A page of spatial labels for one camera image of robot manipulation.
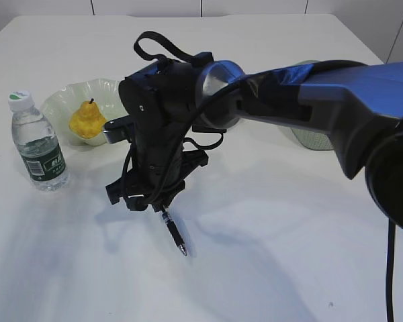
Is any black square pen holder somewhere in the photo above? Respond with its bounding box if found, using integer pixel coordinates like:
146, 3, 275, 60
191, 125, 227, 134

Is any green woven plastic basket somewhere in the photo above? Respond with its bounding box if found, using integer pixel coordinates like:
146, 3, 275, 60
278, 60, 333, 151

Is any black pen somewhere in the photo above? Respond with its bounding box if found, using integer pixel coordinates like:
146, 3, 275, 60
161, 206, 187, 256

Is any green wavy glass plate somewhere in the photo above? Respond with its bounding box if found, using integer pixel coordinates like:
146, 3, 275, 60
40, 78, 127, 146

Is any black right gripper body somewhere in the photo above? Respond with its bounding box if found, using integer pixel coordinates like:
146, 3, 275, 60
105, 60, 208, 205

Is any yellow pear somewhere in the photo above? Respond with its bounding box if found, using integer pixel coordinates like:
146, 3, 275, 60
69, 99, 107, 139

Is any clear water bottle green label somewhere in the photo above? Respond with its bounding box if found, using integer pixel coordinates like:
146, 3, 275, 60
8, 90, 69, 191

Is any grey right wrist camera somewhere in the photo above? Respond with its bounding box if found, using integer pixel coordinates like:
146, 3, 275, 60
103, 115, 134, 144

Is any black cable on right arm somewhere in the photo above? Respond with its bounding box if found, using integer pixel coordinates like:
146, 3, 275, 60
120, 30, 399, 322

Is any blue black right robot arm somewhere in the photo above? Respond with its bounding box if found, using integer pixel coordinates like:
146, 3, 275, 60
104, 60, 403, 229

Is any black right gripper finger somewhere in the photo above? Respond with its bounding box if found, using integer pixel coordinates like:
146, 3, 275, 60
124, 195, 154, 211
150, 197, 174, 213

